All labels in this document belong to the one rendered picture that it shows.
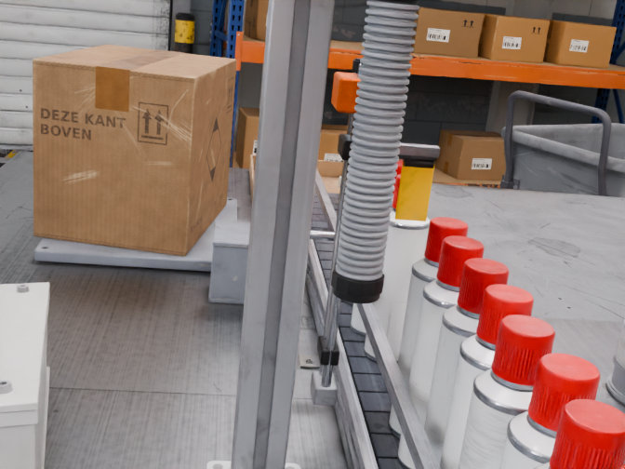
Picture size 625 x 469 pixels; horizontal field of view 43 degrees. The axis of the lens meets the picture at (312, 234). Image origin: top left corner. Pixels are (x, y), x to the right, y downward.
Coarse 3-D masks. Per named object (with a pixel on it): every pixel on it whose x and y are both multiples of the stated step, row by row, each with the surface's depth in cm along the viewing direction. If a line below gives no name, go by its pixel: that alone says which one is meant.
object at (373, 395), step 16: (320, 208) 142; (336, 208) 143; (320, 224) 133; (320, 240) 125; (320, 256) 118; (352, 336) 93; (352, 352) 89; (352, 368) 85; (368, 368) 85; (368, 384) 82; (384, 384) 82; (368, 400) 79; (384, 400) 79; (368, 416) 76; (384, 416) 76; (368, 432) 77; (384, 432) 74; (384, 448) 71; (384, 464) 69
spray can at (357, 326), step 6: (402, 162) 89; (396, 174) 88; (354, 306) 93; (354, 312) 93; (354, 318) 93; (360, 318) 93; (354, 324) 94; (360, 324) 93; (354, 330) 94; (360, 330) 93
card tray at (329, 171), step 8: (320, 160) 184; (320, 168) 185; (328, 168) 185; (336, 168) 185; (328, 176) 185; (336, 176) 186; (328, 184) 178; (336, 184) 179; (328, 192) 172; (336, 192) 173
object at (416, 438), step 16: (320, 176) 131; (320, 192) 121; (368, 304) 81; (368, 320) 77; (368, 336) 76; (384, 336) 74; (384, 352) 71; (384, 368) 69; (400, 384) 65; (400, 400) 63; (400, 416) 62; (416, 416) 61; (416, 432) 59; (416, 448) 57; (416, 464) 56; (432, 464) 55
